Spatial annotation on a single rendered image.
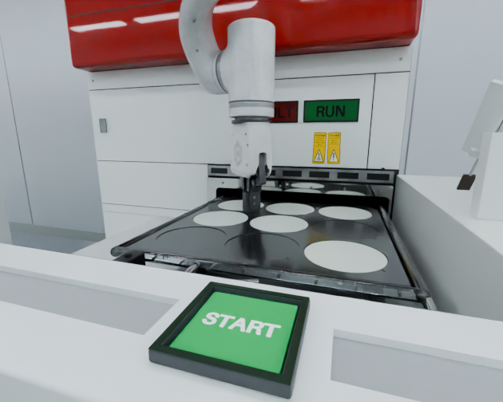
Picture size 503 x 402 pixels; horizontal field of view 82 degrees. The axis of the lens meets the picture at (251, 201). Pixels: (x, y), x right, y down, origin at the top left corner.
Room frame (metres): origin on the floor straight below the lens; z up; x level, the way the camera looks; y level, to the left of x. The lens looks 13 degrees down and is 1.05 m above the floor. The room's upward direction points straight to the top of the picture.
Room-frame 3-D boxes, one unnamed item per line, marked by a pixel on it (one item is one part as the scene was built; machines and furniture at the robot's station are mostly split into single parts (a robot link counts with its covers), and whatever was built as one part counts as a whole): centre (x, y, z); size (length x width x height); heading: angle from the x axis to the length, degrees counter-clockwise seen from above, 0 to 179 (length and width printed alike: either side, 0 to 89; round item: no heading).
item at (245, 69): (0.56, 0.00, 1.17); 0.09 x 0.08 x 0.13; 57
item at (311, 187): (0.68, -0.10, 0.89); 0.44 x 0.02 x 0.10; 72
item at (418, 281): (0.42, -0.22, 0.90); 0.37 x 0.01 x 0.01; 162
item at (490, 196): (0.30, -0.25, 1.03); 0.06 x 0.04 x 0.13; 162
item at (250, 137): (0.56, 0.00, 1.03); 0.10 x 0.07 x 0.11; 23
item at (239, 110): (0.56, 0.00, 1.09); 0.09 x 0.08 x 0.03; 23
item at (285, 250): (0.48, -0.05, 0.90); 0.34 x 0.34 x 0.01; 72
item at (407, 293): (0.31, 0.01, 0.90); 0.38 x 0.01 x 0.01; 72
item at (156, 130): (0.75, 0.07, 1.02); 0.81 x 0.03 x 0.40; 72
